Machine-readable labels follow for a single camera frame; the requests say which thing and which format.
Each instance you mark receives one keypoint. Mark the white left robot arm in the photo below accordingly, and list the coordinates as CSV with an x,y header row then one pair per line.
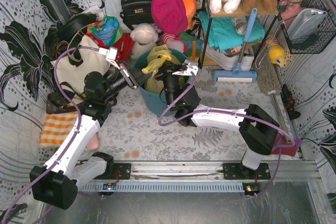
x,y
58,181

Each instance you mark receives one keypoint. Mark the blue handled mop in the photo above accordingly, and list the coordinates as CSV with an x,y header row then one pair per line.
x,y
237,75

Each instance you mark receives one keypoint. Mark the rainbow striped box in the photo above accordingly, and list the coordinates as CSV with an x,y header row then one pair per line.
x,y
192,46

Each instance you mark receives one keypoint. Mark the orange plush toy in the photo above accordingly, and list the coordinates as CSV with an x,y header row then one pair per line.
x,y
190,9

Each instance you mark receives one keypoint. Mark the colourful striped bag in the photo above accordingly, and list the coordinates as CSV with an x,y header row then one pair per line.
x,y
105,32

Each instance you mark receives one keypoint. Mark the dark brown leather bag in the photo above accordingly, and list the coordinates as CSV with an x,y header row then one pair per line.
x,y
57,103

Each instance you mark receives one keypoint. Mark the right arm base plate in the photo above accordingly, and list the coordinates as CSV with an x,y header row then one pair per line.
x,y
236,171

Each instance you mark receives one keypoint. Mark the red fabric bag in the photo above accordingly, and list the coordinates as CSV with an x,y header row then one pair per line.
x,y
123,43

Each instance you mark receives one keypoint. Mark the white plush lamb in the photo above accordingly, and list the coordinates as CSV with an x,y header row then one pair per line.
x,y
145,38

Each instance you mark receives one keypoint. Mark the black leather handbag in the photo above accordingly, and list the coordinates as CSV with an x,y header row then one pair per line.
x,y
135,12

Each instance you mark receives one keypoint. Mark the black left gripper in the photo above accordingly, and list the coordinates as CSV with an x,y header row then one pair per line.
x,y
130,77

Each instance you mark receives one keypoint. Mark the grey patterned pouch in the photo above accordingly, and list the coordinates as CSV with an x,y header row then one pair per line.
x,y
240,24

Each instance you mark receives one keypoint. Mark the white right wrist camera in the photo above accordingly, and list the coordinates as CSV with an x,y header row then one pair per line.
x,y
187,68

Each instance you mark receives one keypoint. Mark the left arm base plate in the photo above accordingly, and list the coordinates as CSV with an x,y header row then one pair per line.
x,y
120,171

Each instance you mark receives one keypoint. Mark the black orange toy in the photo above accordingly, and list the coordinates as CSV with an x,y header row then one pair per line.
x,y
289,103

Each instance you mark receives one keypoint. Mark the pink rolled towel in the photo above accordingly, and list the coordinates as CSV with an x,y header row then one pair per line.
x,y
94,143

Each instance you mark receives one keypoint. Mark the orange white checked cloth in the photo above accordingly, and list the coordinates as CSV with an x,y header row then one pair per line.
x,y
56,129

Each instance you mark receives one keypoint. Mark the yellow plush duck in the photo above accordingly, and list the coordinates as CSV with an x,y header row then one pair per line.
x,y
275,52

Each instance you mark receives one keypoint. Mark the cream canvas tote bag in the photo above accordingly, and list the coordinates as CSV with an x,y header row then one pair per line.
x,y
75,76

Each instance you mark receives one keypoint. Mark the yellow-green trash bag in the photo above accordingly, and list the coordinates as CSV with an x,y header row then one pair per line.
x,y
156,58

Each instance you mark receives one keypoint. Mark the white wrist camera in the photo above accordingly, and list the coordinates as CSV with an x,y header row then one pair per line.
x,y
110,55
187,68

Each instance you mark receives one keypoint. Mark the aluminium mounting rail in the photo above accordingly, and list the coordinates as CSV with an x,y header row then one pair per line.
x,y
300,171

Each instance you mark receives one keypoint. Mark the silver foil pouch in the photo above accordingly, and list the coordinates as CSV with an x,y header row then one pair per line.
x,y
306,22

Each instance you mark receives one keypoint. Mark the teal plastic trash bin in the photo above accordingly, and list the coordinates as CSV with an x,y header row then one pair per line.
x,y
153,101

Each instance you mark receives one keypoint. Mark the black wire basket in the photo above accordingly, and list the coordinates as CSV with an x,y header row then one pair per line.
x,y
316,42

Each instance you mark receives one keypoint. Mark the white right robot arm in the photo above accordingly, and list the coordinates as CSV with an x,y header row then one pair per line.
x,y
258,128

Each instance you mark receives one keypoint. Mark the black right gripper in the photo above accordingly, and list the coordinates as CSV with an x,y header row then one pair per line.
x,y
168,71

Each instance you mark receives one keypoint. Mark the black metal shelf rack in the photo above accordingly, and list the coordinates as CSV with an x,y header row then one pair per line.
x,y
205,29

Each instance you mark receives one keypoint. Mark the magenta fabric bag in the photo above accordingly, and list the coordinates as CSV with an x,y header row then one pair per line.
x,y
169,16

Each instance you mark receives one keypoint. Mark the teal folded cloth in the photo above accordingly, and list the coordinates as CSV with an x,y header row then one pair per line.
x,y
223,35

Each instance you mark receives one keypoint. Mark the pink striped plush doll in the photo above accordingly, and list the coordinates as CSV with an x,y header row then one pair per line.
x,y
173,42

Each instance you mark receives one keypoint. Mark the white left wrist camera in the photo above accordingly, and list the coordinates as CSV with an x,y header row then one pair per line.
x,y
110,55

